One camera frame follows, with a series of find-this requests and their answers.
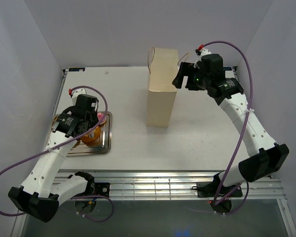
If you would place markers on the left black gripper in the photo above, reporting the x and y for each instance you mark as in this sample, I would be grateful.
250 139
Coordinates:
94 118

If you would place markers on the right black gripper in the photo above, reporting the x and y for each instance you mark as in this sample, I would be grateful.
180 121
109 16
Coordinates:
185 69

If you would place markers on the pink frosted donut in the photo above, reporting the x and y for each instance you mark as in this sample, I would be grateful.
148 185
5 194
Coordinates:
101 118

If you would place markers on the beige paper bag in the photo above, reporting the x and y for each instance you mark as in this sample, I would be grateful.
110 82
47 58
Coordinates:
163 65

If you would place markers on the sesame twisted bread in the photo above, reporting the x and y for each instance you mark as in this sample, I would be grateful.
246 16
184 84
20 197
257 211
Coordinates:
84 139

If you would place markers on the metal tongs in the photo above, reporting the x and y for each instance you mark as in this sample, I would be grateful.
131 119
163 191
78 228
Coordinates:
94 138

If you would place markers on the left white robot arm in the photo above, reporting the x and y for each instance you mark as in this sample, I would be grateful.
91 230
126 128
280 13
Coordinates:
37 196

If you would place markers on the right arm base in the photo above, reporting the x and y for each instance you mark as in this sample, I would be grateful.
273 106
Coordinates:
208 189

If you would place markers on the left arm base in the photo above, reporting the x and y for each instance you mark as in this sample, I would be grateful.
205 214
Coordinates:
96 189

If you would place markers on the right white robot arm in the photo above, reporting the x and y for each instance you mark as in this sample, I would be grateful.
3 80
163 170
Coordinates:
266 156

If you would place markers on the steel tray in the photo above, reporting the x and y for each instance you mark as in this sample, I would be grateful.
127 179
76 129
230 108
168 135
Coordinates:
103 145

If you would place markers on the left blue table label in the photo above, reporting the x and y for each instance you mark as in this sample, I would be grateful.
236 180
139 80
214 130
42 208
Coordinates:
76 69

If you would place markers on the blue table label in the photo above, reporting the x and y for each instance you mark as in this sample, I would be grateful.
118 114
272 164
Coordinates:
227 68
76 69

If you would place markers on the right blue table label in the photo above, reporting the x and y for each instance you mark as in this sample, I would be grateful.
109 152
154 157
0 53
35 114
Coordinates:
227 68

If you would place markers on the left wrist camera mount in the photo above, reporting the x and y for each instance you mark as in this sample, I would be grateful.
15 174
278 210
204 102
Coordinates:
74 93

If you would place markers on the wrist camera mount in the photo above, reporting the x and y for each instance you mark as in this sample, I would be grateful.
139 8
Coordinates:
200 52
74 93

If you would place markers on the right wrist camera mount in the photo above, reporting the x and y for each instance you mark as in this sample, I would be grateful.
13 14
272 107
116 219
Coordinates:
200 52

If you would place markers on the aluminium rail frame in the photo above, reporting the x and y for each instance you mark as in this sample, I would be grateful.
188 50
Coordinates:
163 204

